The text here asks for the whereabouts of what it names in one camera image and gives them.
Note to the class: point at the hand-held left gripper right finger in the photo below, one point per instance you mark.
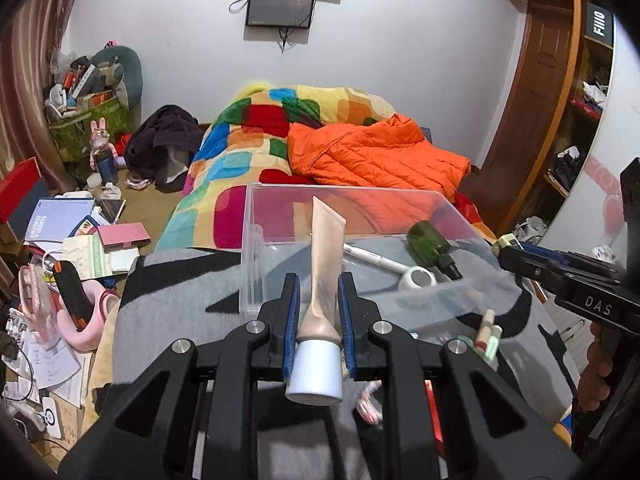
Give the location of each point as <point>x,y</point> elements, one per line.
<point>346,320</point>

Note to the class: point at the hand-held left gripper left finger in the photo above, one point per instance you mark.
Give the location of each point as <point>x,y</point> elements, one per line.
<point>292,320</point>

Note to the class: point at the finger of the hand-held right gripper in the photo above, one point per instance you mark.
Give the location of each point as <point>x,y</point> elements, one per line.
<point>547,254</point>
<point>530,267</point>

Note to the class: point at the beige cosmetic tube white cap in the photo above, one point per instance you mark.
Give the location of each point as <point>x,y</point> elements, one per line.
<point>325,260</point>

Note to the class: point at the cream pink lipstick tube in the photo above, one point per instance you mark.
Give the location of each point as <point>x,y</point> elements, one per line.
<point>485,327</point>

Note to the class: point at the pale green small tube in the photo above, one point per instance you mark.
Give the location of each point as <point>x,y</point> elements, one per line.
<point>494,345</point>

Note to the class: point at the clear plastic box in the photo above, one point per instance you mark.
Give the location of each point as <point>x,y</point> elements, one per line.
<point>280,210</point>

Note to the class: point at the red gold packet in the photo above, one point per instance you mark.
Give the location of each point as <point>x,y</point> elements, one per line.
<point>434,415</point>

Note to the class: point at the person's right hand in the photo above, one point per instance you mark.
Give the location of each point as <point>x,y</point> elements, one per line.
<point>595,375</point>

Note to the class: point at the white sneakers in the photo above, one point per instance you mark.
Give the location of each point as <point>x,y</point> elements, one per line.
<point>532,227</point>

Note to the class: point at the thin white pen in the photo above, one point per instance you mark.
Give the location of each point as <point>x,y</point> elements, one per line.
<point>372,257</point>

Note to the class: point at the white tape roll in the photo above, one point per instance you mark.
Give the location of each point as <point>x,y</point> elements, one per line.
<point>411,280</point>

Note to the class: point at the green glass bottle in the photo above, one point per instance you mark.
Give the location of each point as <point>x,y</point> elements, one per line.
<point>427,242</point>

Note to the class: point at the grey black blanket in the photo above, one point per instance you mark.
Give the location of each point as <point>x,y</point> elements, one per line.
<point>170,305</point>

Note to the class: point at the wooden shelf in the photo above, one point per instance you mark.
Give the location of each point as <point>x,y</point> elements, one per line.
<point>590,125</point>

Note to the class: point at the colourful patchwork blanket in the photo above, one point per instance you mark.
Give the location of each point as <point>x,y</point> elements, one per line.
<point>225,170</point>

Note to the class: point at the orange puffer jacket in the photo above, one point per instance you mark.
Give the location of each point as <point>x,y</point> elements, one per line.
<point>380,155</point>

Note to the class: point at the wooden door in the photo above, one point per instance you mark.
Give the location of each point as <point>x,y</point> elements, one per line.
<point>542,85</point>

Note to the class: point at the pink flat box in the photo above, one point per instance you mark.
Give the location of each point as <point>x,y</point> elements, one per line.
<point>122,236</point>

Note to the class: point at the pink curved stand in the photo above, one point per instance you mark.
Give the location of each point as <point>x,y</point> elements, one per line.
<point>87,332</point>

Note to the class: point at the green white booklet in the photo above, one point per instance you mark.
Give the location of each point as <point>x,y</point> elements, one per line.
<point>87,257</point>

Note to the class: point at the black orange tool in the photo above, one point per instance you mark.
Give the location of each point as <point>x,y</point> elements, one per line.
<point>70,290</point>

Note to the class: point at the dark clothes pile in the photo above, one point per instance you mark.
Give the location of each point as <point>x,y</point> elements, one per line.
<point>160,130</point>

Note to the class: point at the black white lettered sign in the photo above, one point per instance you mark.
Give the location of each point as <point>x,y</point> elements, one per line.
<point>598,25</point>

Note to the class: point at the loose white papers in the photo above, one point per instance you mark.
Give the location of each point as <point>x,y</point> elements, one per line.
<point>50,370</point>

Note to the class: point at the pink bunny toy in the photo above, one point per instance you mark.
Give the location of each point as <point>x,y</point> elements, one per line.
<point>104,152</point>

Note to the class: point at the pale blue book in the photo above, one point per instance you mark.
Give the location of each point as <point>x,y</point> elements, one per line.
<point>57,220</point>

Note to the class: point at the green basket of clutter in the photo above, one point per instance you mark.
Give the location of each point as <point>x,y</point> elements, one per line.
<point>75,132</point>

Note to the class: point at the grey neck pillow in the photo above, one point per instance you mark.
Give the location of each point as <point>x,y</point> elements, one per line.
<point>122,67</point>

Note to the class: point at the red box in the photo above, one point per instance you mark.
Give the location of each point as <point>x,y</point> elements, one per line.
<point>17,187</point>

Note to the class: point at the small black monitor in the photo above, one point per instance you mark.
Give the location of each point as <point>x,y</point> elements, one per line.
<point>280,6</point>

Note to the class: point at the striped brown curtain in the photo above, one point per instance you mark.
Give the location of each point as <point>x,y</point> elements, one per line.
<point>30,85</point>

